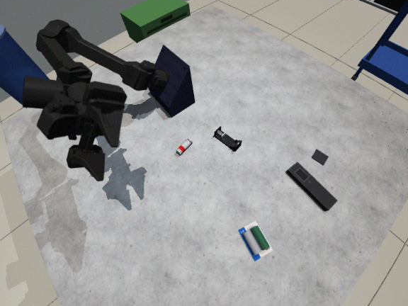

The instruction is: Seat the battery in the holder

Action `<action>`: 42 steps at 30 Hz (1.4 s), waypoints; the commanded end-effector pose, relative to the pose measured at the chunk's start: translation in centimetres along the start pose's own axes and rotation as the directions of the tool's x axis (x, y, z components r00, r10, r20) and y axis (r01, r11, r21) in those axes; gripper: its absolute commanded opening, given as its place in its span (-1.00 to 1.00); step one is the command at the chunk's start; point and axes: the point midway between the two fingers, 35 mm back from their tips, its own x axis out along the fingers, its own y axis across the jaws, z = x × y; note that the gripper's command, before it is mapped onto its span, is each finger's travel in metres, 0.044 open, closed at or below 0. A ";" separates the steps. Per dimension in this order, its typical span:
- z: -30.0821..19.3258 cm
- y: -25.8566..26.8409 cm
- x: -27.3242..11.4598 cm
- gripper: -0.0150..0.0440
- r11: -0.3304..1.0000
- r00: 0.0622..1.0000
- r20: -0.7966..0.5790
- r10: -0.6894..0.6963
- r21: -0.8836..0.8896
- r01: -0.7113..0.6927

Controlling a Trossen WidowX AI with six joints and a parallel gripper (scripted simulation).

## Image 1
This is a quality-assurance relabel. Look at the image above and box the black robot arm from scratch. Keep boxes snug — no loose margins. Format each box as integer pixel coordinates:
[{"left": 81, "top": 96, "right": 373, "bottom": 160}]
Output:
[{"left": 22, "top": 19, "right": 170, "bottom": 140}]

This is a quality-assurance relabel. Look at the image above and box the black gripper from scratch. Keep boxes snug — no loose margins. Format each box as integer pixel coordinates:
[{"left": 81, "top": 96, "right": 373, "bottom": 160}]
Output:
[{"left": 67, "top": 81, "right": 128, "bottom": 181}]

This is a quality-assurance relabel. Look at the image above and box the grey battery with red band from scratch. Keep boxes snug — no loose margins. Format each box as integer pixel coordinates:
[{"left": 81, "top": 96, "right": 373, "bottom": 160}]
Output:
[{"left": 176, "top": 138, "right": 193, "bottom": 155}]

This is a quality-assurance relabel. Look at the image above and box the dark grey flat rectangular piece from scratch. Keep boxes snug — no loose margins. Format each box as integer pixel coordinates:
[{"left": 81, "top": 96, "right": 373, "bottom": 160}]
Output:
[{"left": 312, "top": 150, "right": 328, "bottom": 166}]

